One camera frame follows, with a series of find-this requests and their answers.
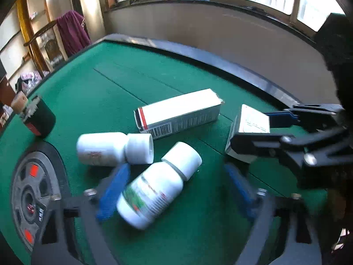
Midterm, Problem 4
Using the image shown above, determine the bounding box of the small white box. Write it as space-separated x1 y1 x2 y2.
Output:
224 103 271 164

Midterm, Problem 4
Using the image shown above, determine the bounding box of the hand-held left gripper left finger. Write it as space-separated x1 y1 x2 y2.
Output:
30 163 131 265

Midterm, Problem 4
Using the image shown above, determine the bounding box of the wooden chair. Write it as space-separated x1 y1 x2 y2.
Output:
23 20 70 73

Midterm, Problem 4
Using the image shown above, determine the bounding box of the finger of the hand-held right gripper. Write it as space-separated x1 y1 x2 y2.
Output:
264 103 345 131
230 126 351 169

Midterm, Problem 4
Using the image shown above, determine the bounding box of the maroon cloth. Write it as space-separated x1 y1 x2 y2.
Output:
56 9 92 57

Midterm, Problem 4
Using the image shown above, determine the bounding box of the long white box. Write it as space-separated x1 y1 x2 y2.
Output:
133 88 226 140

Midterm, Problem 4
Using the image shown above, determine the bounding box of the floral bag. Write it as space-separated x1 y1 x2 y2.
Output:
16 71 51 95

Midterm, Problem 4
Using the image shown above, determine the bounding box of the brown cork-like block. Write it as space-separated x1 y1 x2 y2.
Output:
10 91 28 114

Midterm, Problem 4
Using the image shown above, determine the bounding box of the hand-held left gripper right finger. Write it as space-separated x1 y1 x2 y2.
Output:
224 163 324 265

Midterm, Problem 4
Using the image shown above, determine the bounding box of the white bottle green label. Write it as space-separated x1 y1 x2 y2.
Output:
116 141 203 231

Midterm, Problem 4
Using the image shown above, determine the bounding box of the black cylinder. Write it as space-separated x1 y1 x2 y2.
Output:
20 95 57 139

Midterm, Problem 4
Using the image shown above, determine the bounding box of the white bottle red print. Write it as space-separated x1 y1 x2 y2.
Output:
76 132 154 167

